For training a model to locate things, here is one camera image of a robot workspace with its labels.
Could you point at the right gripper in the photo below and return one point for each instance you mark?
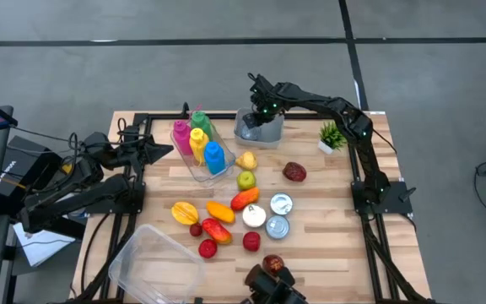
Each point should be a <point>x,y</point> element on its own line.
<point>266,103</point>

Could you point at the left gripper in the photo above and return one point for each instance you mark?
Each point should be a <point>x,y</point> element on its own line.
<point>125,154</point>

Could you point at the pink squeeze bottle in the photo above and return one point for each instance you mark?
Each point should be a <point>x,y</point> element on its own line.
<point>181,137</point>

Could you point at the yellow squeeze bottle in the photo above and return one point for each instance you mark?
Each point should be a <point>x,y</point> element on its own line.
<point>198,145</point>

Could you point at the green squeeze bottle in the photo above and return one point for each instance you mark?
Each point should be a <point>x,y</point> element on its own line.
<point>201,122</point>

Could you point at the blue squeeze bottle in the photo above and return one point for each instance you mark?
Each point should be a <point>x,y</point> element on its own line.
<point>214,158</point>

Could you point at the dark red wrinkled fruit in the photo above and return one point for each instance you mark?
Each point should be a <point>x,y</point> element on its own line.
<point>294,172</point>

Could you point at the small dark red fruit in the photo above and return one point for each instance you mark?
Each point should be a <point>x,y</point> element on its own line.
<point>196,229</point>

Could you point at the blue-lidded tin can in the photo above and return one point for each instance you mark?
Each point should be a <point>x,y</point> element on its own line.
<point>277,227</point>

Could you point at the red round fruit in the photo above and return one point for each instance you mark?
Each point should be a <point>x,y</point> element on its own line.
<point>207,248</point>
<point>251,241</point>

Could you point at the dark red glossy apple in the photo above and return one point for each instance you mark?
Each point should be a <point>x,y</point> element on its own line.
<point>273,262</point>

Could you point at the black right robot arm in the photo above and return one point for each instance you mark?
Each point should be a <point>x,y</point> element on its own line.
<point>331,104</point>

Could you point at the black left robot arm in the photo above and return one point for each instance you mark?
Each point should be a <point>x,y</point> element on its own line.
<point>78,200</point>

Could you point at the grey plastic bin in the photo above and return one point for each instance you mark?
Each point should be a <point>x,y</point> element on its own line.
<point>272,135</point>

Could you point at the yellow pear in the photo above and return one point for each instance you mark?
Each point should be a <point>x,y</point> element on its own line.
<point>246,161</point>

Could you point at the small clear plastic bin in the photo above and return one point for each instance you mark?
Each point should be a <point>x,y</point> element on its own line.
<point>196,173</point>

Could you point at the green apple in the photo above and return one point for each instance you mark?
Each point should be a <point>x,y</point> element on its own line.
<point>246,180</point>

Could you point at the yellow starfruit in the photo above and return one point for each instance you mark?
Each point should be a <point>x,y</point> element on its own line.
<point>185,213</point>

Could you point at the green plant in white pot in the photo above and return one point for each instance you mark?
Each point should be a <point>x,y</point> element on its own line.
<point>331,135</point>

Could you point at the red orange mango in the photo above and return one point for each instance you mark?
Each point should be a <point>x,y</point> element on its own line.
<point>245,199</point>

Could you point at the red yellow mango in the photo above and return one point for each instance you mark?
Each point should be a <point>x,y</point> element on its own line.
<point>217,231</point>

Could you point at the large clear plastic container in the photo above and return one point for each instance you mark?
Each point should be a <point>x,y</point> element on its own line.
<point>154,266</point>

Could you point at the black stand with white lettering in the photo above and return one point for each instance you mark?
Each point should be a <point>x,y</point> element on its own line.
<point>13,169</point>

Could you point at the white paper sheet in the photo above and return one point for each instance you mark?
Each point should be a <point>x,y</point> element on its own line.
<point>40,249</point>

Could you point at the black bulky object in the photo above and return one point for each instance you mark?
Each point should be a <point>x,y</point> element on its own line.
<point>268,289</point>

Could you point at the black aluminium table frame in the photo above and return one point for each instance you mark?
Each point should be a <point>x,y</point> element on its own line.
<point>217,115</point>

